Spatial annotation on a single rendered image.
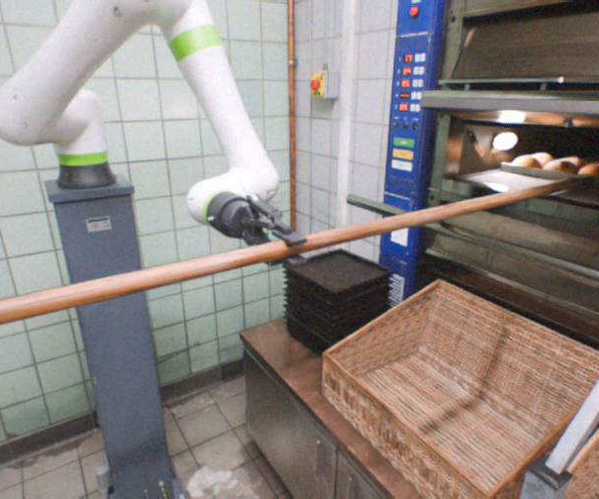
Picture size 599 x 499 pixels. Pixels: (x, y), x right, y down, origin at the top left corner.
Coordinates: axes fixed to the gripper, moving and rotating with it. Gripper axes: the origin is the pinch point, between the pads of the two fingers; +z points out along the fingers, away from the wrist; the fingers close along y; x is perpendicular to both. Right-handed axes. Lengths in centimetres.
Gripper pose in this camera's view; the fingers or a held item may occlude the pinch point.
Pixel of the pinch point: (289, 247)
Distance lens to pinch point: 73.3
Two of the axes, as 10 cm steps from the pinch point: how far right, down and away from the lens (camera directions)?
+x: -8.3, 2.0, -5.2
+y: 0.0, 9.3, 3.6
